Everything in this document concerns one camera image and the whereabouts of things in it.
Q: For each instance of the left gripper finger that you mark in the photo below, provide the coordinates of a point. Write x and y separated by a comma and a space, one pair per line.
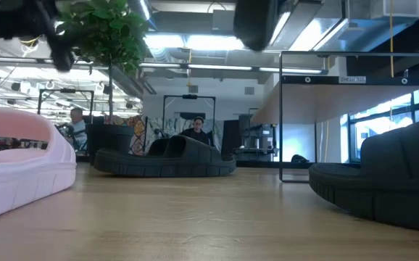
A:
61, 54

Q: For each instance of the pink foam slide sandal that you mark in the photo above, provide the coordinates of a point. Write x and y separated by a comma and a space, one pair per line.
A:
21, 188

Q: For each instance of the grey ceiling box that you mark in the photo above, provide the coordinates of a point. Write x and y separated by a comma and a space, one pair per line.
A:
224, 20

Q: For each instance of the long ceiling light strip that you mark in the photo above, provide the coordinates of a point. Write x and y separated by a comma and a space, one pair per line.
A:
216, 67

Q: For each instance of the person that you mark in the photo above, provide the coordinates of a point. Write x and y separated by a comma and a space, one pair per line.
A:
77, 127
196, 133

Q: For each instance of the potted green plant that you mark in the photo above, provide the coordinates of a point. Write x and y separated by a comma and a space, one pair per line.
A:
108, 141

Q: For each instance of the dark equipment cart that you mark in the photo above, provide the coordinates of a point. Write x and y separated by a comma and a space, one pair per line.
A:
258, 136

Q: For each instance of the black cabinet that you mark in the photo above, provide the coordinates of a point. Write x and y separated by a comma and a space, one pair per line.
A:
230, 137

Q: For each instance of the white ceiling unit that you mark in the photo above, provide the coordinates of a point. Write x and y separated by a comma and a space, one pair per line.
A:
394, 9

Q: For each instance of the black dome-shaped object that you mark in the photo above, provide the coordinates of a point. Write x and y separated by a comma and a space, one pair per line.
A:
299, 158

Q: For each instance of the black frame wooden shelf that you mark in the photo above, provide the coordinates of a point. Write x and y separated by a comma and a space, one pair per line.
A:
311, 80

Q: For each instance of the black background station frame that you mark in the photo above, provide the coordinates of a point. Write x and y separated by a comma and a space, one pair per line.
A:
189, 96

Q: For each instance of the colourful painted wall panel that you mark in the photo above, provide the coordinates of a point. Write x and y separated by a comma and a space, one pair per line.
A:
138, 130

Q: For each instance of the black aluminium rig frame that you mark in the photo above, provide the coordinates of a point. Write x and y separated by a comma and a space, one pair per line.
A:
267, 164

